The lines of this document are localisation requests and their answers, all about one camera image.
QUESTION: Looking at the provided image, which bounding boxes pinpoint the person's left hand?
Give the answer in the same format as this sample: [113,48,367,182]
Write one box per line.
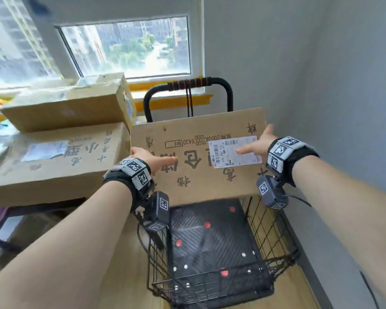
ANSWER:
[130,147,178,176]

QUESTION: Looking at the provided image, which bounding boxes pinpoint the person's right hand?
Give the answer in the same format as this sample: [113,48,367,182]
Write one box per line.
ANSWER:
[235,124,279,164]

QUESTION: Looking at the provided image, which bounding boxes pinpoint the brown cardboard box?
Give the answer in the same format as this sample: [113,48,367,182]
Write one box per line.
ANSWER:
[130,107,268,207]
[0,73,137,134]
[0,122,132,208]

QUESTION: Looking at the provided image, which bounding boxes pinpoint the black wire cart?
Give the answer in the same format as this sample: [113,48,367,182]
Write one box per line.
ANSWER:
[142,77,302,309]

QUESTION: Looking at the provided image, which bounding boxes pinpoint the person's left forearm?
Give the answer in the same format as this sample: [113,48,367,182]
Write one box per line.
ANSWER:
[0,180,134,309]

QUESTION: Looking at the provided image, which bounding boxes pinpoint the person's right forearm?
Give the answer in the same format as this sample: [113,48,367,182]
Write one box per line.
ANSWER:
[291,155,386,309]

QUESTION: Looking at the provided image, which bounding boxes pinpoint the right marker wristband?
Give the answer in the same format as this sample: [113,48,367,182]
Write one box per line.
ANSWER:
[266,136,321,187]

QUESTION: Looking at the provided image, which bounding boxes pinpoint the marker wristband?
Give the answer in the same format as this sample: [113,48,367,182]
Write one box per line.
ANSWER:
[266,136,321,187]
[102,157,156,211]

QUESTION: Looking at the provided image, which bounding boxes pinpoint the left marker wristband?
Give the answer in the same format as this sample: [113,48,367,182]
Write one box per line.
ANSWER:
[102,157,156,211]

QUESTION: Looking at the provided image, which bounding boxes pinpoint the dark grey baseboard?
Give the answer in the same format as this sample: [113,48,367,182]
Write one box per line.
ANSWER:
[281,209,334,309]

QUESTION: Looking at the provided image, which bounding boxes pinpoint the white framed window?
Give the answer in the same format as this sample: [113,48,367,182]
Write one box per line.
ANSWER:
[0,0,203,92]

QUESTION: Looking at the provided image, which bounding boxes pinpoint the blue tape patch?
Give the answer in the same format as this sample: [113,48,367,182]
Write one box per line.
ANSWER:
[29,0,49,15]

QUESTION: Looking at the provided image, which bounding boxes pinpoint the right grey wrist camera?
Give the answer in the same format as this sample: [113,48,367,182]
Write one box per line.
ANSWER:
[256,174,290,210]

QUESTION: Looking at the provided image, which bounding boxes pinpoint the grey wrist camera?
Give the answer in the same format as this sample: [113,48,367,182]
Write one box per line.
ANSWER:
[143,191,170,232]
[256,174,290,210]

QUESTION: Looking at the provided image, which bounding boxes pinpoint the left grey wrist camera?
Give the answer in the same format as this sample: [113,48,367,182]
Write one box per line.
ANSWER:
[143,191,170,232]

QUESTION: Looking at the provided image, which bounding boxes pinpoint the black elastic cord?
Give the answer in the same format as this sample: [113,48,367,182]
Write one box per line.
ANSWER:
[185,88,195,118]

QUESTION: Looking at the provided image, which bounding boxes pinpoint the left black camera cable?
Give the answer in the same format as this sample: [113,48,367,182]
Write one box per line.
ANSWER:
[136,221,155,254]

